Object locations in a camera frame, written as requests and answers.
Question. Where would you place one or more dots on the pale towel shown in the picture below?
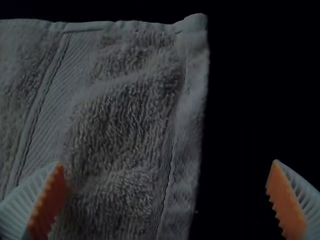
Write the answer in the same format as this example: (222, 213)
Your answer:
(120, 112)

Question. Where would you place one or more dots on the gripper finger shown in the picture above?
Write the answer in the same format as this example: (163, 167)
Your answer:
(37, 207)
(295, 205)

